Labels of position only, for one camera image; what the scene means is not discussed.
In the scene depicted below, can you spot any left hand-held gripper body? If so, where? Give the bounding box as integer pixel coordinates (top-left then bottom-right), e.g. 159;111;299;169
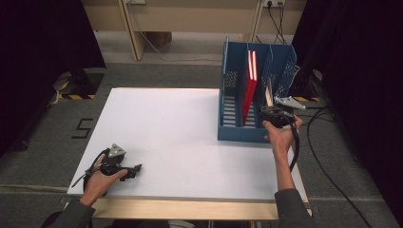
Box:
100;142;127;175

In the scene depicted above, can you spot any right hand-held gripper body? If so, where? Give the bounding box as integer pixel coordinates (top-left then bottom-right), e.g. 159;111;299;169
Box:
262;95;307;129

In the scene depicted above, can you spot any red picture book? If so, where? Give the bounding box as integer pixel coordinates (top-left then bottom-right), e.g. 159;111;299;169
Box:
241;49;255;126
252;50;259;82

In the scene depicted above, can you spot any blue plastic file rack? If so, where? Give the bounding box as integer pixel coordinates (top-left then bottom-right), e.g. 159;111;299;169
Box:
217;36;298;143

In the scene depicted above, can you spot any person's right hand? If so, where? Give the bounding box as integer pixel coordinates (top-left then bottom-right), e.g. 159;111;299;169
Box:
263;116;303;155

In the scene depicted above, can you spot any person's left hand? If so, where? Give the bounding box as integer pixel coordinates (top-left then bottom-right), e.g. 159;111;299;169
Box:
79;155;128;207

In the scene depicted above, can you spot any yellow black hazard tape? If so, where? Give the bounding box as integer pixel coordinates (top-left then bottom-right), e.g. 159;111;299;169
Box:
57;79;96;101
297;96;321;104

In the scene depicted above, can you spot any black stand base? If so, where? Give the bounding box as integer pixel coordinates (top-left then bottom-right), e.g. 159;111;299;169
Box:
69;67;106;96
297;67;325;100

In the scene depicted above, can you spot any black tape floor mark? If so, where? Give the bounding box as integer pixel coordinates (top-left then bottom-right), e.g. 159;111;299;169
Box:
70;118;94;140

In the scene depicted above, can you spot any black curtain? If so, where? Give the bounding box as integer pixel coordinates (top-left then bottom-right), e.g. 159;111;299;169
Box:
0;0;106;158
291;0;403;218

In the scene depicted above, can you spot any light wooden desk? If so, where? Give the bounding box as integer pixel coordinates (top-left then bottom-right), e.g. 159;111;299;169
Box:
79;0;308;61

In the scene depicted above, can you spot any cardboard box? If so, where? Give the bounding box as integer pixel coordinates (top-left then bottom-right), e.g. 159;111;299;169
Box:
145;31;173;48

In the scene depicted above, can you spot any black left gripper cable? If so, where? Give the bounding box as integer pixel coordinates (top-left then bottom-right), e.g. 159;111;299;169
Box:
70;148;110;198

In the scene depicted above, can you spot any thick black gripper cable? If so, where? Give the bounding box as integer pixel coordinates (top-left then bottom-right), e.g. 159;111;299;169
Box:
288;120;302;174

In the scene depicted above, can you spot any thin black floor cable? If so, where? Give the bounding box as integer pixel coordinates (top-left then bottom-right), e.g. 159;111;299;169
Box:
306;105;374;228

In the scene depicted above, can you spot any black power cable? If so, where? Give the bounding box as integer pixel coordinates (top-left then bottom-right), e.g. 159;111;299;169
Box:
275;1;288;46
267;1;281;44

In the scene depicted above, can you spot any white cable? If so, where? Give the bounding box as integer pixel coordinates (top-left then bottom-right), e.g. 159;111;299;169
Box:
139;30;222;63

